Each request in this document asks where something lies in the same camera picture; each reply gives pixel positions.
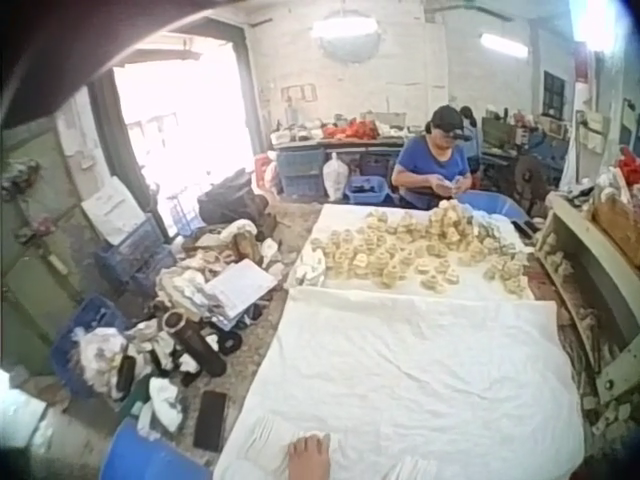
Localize white scrap pieces on cloth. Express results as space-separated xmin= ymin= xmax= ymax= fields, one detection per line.
xmin=294 ymin=246 xmax=327 ymax=288

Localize white cloth under pieces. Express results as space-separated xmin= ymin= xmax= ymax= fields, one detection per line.
xmin=286 ymin=201 xmax=540 ymax=302

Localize white plastic bag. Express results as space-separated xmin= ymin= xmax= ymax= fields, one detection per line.
xmin=321 ymin=151 xmax=351 ymax=203

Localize small blue basket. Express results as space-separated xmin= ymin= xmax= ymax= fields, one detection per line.
xmin=344 ymin=175 xmax=391 ymax=206

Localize blue crates under table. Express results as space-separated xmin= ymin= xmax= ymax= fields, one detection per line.
xmin=275 ymin=148 xmax=327 ymax=198

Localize stack of white papers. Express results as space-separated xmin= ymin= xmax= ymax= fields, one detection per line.
xmin=203 ymin=258 xmax=279 ymax=332

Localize black bag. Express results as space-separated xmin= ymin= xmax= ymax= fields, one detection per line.
xmin=196 ymin=168 xmax=270 ymax=227

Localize heap of white scraps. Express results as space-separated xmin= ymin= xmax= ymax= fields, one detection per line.
xmin=154 ymin=218 xmax=287 ymax=314

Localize heap of cream rubber pieces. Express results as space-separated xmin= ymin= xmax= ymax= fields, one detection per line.
xmin=309 ymin=198 xmax=532 ymax=300

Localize cluttered work table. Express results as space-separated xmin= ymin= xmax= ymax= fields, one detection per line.
xmin=269 ymin=111 xmax=410 ymax=152

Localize large white cloth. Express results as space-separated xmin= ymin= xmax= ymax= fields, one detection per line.
xmin=213 ymin=286 xmax=587 ymax=480

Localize dark brown tube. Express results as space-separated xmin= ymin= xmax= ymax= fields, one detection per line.
xmin=161 ymin=308 xmax=229 ymax=378

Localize blue plastic tub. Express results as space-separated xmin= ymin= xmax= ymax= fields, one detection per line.
xmin=451 ymin=191 xmax=530 ymax=222

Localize stack of blue crates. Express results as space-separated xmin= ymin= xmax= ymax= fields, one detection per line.
xmin=94 ymin=213 xmax=179 ymax=297

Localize white paper sheet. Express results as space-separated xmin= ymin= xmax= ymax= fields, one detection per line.
xmin=81 ymin=175 xmax=147 ymax=247

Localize black phone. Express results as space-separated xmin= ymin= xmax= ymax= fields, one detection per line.
xmin=192 ymin=389 xmax=229 ymax=454

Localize person's legs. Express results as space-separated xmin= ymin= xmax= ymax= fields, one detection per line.
xmin=287 ymin=433 xmax=333 ymax=480

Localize blue workshop machine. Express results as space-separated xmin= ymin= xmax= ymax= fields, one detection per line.
xmin=481 ymin=113 xmax=572 ymax=192

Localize blue crate with white scraps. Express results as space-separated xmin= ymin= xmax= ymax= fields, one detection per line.
xmin=49 ymin=293 xmax=132 ymax=400

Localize cluttered cream shelf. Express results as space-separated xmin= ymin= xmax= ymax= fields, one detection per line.
xmin=533 ymin=191 xmax=640 ymax=404

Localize tube light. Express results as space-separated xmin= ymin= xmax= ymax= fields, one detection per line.
xmin=478 ymin=31 xmax=532 ymax=52

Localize dark window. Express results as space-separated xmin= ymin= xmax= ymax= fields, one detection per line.
xmin=542 ymin=69 xmax=569 ymax=119

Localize blue plastic barrel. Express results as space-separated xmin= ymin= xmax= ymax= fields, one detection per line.
xmin=96 ymin=416 xmax=215 ymax=480

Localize green metal cabinet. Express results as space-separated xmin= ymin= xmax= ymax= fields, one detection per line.
xmin=0 ymin=117 xmax=104 ymax=354

